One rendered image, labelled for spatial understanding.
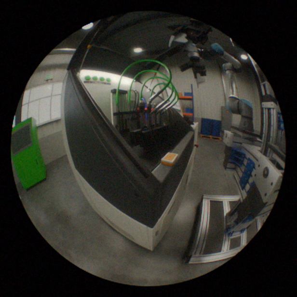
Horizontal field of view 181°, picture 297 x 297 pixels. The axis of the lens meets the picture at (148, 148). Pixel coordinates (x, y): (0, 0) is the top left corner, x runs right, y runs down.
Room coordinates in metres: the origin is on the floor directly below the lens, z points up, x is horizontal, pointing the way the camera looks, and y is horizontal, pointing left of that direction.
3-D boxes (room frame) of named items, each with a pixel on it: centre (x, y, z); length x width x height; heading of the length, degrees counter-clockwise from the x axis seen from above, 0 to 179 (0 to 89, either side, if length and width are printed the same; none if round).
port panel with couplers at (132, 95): (0.88, 0.13, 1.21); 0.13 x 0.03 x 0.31; 148
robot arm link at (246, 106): (0.41, -0.73, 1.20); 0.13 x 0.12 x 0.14; 9
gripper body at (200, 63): (0.47, -0.30, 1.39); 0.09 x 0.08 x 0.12; 58
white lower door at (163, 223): (0.40, -0.18, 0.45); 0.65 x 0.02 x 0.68; 148
